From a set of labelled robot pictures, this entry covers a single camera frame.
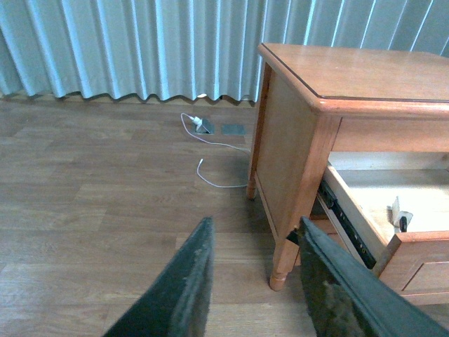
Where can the light blue curtain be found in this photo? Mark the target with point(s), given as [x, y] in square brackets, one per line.
[191, 48]

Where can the wooden drawer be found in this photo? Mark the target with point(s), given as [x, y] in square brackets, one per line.
[414, 263]

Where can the white charger adapter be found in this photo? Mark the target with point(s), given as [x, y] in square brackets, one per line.
[400, 218]

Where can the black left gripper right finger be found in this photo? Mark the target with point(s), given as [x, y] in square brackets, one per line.
[345, 299]

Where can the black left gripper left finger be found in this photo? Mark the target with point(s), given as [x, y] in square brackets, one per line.
[177, 303]

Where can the closed grey floor socket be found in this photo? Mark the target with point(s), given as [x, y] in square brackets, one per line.
[233, 129]

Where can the open floor power socket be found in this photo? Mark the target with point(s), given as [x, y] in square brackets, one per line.
[205, 128]

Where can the light wooden nightstand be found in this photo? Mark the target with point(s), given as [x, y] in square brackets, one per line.
[354, 109]

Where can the white plug adapter on floor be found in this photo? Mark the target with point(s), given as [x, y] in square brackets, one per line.
[196, 121]

